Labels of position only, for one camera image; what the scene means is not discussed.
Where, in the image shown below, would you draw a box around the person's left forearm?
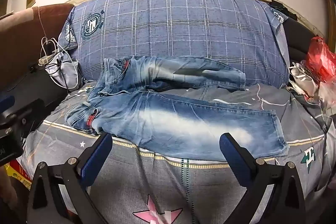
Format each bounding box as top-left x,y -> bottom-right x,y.
0,169 -> 17,224

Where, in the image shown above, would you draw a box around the red plastic bag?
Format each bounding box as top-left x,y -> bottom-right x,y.
306,36 -> 336,83

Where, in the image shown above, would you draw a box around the grey white crumpled cloth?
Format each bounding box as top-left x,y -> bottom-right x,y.
288,61 -> 319,96

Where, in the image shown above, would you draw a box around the white power strip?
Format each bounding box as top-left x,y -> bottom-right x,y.
39,54 -> 60,65

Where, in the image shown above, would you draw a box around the clear plastic bag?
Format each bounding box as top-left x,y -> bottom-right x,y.
318,80 -> 336,115

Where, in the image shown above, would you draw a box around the yellow red package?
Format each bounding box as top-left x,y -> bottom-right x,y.
5,158 -> 33,189

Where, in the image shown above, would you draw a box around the black leather bed frame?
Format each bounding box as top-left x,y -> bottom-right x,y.
0,64 -> 69,119

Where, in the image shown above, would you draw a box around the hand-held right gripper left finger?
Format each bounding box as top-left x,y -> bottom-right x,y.
26,132 -> 113,224

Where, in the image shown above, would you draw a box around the brown upholstered headboard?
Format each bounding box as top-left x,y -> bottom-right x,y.
0,4 -> 75,93

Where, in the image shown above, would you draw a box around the pale blue pillow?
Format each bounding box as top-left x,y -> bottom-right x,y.
45,56 -> 79,88

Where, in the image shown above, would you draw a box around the white charging cable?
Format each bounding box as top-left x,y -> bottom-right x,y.
41,37 -> 79,89

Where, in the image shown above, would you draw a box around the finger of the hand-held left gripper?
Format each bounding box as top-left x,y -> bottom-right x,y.
0,95 -> 46,136

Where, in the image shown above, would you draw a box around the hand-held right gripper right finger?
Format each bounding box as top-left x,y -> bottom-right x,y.
219,133 -> 307,224

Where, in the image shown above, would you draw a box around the grey printed bedsheet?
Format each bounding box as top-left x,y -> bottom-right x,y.
17,80 -> 336,224

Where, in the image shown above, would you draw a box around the blue denim pants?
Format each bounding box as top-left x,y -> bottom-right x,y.
64,55 -> 289,163

